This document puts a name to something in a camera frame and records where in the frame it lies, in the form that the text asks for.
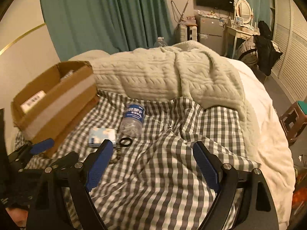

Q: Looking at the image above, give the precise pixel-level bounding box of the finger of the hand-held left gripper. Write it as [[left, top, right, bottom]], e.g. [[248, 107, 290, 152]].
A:
[[8, 138, 55, 170], [45, 151, 79, 172]]

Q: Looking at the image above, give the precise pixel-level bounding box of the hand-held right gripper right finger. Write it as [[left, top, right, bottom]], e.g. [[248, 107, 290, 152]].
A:
[[192, 141, 280, 230]]

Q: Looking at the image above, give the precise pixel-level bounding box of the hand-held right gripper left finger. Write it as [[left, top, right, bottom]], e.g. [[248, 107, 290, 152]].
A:
[[25, 138, 114, 230]]

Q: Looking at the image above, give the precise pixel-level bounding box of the black ring keychain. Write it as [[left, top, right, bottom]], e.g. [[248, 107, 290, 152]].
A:
[[109, 136, 133, 166]]

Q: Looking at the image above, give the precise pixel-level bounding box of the brown cardboard box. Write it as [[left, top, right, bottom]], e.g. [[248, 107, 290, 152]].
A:
[[11, 61, 101, 159]]

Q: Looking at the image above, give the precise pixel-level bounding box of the person's left hand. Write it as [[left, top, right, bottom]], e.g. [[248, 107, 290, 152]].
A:
[[5, 207, 28, 230]]

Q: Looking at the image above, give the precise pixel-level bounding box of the light blue tissue packet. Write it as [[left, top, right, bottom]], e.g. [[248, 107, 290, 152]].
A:
[[89, 128, 117, 148]]

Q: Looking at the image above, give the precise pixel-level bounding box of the white labelled box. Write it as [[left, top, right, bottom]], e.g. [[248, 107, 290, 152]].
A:
[[20, 90, 47, 113]]

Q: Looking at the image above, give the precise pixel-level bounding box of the clear plastic bottle blue label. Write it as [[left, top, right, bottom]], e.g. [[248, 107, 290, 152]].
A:
[[119, 102, 147, 137]]

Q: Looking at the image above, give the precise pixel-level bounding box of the grey checkered bed sheet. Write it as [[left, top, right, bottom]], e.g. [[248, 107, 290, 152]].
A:
[[14, 90, 262, 230]]

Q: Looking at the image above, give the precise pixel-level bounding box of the orange plastic bag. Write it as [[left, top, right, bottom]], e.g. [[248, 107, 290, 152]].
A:
[[294, 163, 307, 211]]

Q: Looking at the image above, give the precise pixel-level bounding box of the cream pillow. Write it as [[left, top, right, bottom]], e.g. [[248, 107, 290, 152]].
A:
[[67, 50, 111, 63]]

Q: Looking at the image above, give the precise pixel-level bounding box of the cream knitted blanket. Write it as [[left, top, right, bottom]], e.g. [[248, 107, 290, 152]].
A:
[[90, 40, 251, 127]]

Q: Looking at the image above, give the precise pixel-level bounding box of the brown stool teal seat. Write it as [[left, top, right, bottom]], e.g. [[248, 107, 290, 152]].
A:
[[279, 101, 307, 145]]

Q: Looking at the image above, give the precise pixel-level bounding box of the dark jacket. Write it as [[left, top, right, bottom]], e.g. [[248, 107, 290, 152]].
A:
[[253, 35, 283, 76]]

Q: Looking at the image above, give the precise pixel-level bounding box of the large clear water bottle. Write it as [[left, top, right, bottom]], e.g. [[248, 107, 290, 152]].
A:
[[153, 37, 168, 48]]

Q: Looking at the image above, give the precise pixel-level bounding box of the grey small fridge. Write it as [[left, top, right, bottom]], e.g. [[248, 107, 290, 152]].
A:
[[195, 14, 227, 54]]

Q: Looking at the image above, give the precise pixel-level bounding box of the white heater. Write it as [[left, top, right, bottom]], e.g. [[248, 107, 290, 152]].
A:
[[176, 24, 198, 45]]

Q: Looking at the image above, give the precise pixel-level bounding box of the white dressing table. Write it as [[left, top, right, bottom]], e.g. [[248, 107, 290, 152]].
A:
[[224, 19, 261, 59]]

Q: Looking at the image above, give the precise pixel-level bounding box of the wide teal curtain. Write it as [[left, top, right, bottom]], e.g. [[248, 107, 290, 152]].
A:
[[38, 0, 174, 61]]

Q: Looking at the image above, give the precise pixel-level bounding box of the white louvered wardrobe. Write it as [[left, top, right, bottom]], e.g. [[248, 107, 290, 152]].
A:
[[269, 0, 307, 103]]

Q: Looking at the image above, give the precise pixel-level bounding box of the black bag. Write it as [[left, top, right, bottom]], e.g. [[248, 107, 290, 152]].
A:
[[257, 20, 272, 39]]

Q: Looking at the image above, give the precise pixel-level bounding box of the white oval mirror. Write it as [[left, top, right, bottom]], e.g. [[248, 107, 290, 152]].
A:
[[234, 0, 254, 25]]

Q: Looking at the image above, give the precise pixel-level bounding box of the narrow teal curtain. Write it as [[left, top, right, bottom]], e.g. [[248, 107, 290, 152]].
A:
[[236, 0, 271, 24]]

